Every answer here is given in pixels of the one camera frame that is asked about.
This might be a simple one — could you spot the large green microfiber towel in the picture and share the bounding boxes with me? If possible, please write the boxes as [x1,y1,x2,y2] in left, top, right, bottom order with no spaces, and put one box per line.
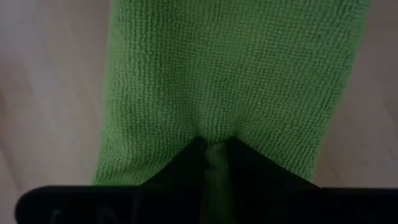
[93,0,373,224]

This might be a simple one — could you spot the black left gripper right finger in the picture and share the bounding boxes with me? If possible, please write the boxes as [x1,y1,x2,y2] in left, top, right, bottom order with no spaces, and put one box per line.
[226,136,321,189]

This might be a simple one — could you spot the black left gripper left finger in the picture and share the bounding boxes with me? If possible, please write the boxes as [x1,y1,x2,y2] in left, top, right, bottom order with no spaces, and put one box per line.
[141,136,208,187]

